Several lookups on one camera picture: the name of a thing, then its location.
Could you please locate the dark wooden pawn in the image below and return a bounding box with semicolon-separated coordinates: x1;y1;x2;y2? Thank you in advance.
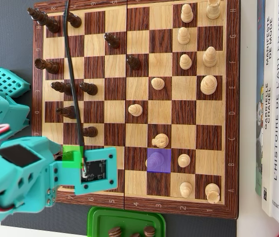
126;55;142;71
82;126;99;139
67;11;83;29
104;33;121;49
79;82;99;97

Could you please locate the wooden folding chessboard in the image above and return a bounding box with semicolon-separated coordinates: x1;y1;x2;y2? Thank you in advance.
30;0;241;220

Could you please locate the green plastic tray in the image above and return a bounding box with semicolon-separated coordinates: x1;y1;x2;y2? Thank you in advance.
87;206;167;237

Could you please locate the light wooden king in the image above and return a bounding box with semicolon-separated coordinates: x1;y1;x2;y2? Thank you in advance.
200;75;218;96

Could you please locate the dark wooden queen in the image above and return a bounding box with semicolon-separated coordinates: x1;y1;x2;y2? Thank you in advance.
50;81;79;97

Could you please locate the dark wooden rook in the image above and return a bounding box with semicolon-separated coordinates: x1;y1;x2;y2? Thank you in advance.
34;58;61;75

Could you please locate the white Gabrielle Chanel book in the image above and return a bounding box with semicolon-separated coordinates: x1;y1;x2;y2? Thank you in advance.
261;0;277;218

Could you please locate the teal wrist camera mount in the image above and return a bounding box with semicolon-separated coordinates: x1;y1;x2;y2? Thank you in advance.
49;147;118;196

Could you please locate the light wooden knight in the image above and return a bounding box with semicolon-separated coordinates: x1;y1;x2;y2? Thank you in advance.
151;133;170;149

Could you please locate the dark wooden king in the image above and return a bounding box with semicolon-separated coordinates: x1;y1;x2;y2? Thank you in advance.
27;6;62;35

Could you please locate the light wooden pawn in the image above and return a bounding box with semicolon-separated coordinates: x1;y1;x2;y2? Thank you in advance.
180;3;195;24
179;181;194;198
128;103;143;118
177;26;191;45
179;53;193;71
150;77;166;91
177;153;192;168

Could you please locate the light wooden queen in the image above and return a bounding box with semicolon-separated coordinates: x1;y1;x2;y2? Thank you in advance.
145;151;165;171

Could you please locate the light wooden rook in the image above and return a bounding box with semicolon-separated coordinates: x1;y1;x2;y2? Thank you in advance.
206;0;222;20
204;182;221;204

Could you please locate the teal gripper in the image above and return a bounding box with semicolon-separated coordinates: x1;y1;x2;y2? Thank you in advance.
0;137;64;213

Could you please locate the black camera cable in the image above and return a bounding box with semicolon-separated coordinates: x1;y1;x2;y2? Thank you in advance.
63;0;87;173

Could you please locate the illustrated cartoon book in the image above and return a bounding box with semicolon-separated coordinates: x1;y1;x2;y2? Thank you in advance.
254;0;266;197

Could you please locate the light wooden bishop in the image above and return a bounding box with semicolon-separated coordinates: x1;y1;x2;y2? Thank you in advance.
202;46;218;68

